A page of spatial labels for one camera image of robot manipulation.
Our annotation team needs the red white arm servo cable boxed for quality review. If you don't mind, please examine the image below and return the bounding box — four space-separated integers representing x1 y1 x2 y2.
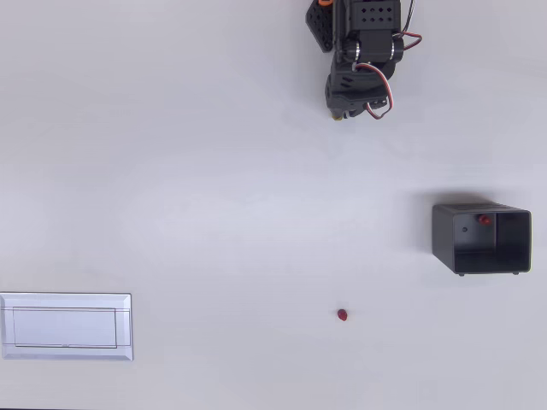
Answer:
395 0 424 51

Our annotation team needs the black open box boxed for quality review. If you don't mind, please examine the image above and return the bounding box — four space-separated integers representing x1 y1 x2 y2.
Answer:
431 202 533 277

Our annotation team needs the red white gripper servo cable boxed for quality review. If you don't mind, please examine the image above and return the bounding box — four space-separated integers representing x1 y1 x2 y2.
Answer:
352 62 395 121

